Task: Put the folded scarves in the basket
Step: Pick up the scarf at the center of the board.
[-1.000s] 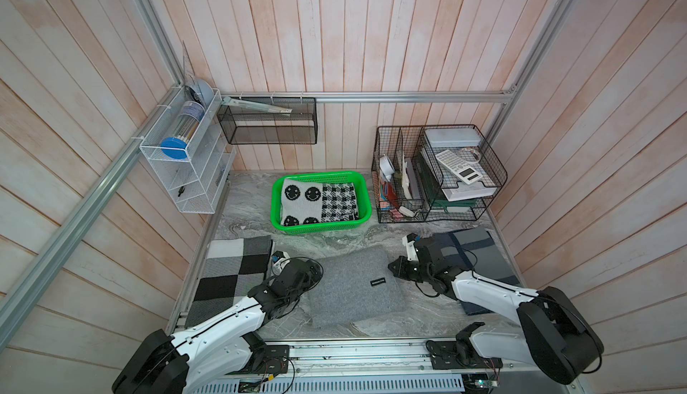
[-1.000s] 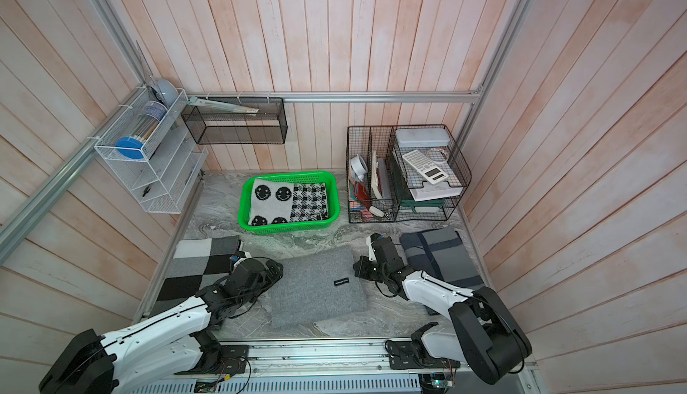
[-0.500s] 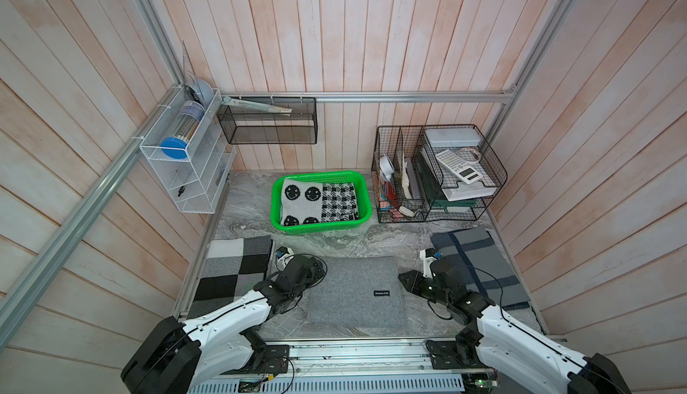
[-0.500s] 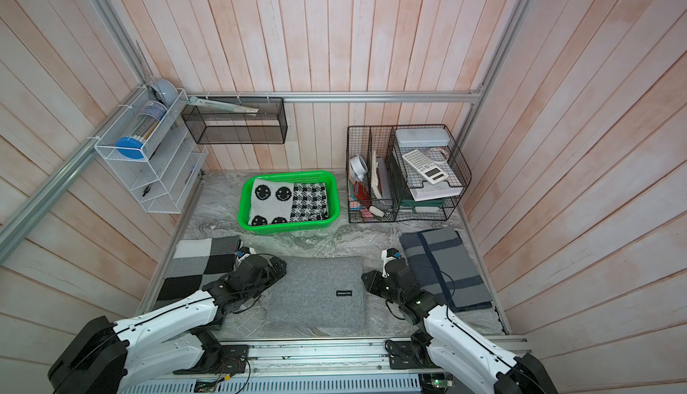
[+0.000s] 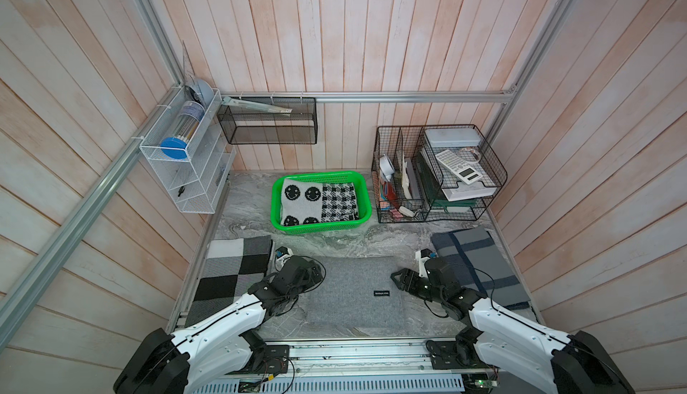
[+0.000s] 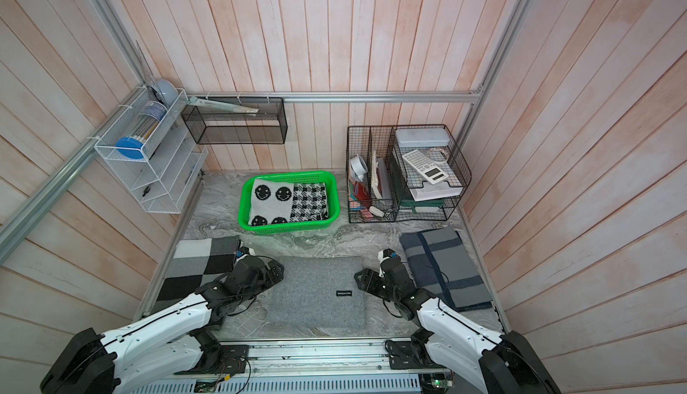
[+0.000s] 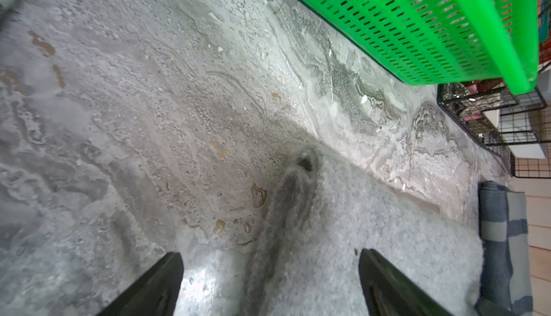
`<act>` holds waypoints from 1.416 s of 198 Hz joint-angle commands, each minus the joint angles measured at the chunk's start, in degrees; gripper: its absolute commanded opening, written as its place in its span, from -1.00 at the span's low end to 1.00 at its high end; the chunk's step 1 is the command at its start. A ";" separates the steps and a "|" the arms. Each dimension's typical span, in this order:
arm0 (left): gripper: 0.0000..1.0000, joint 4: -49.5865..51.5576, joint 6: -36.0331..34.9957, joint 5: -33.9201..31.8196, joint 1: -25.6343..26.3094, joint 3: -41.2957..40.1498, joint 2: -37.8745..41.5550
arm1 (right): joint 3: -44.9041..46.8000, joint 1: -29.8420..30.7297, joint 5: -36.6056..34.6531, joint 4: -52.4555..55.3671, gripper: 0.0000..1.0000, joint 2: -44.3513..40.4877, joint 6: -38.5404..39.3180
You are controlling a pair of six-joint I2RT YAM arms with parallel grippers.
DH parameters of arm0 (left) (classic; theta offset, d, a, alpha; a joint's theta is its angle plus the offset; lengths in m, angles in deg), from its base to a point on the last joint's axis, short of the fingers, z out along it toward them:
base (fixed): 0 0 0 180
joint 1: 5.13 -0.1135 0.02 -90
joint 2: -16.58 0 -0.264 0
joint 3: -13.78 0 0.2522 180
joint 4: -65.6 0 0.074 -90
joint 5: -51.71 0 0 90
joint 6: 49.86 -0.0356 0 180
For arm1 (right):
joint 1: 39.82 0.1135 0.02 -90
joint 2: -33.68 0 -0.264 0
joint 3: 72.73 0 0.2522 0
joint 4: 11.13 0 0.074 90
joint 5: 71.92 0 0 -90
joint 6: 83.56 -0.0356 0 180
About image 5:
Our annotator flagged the black wire desk organizer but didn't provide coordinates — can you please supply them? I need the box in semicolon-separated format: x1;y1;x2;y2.
372;124;508;223

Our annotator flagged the white box in organizer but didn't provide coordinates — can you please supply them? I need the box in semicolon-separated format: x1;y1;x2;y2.
425;127;482;148

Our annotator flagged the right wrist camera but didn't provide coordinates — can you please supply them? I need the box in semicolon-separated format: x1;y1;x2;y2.
415;248;437;279

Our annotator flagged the white calculator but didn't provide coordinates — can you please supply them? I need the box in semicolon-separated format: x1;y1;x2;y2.
436;150;483;185

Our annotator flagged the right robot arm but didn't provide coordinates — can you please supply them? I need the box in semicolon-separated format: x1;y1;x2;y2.
390;257;634;393

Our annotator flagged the smiley houndstooth scarf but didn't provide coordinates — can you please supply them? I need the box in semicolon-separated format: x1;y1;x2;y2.
280;179;360;227

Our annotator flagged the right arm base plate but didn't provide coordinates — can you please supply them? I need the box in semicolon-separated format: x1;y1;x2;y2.
425;340;481;370

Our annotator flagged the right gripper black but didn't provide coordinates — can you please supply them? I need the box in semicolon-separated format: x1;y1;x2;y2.
389;266;445;305

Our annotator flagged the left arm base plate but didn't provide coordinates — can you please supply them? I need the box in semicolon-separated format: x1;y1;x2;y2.
236;345;290;376

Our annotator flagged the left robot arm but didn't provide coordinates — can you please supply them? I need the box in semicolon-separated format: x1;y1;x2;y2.
113;256;327;393

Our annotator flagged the white tape roll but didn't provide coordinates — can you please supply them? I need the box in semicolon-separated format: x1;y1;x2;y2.
379;154;395;183

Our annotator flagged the black white checkered scarf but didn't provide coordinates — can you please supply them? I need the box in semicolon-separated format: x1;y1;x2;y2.
185;236;273;327

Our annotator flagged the green plastic basket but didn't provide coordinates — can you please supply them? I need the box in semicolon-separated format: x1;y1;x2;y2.
270;171;372;235

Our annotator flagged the blue capped clear tube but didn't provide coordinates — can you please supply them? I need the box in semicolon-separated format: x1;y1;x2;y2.
160;101;206;160

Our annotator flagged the white ruler strip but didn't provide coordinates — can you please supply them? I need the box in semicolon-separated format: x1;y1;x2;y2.
222;97;293;115

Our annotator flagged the white wire wall shelf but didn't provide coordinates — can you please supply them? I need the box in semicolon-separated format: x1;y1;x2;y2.
140;87;235;214

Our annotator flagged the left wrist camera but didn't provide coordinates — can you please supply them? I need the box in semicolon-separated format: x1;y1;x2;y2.
275;247;293;272

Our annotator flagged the navy grey striped scarf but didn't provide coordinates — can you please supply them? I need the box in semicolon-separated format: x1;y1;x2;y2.
430;227;531;310

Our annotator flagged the aluminium front rail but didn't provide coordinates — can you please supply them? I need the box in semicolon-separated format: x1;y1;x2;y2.
260;338;497;392

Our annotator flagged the black mesh wall basket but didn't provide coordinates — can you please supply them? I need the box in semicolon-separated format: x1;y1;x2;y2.
216;96;318;145

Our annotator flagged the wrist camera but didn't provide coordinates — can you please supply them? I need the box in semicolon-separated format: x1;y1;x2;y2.
275;247;293;272
415;248;437;279

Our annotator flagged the grey round disc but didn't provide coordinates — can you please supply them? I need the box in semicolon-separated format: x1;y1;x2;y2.
186;78;215;108

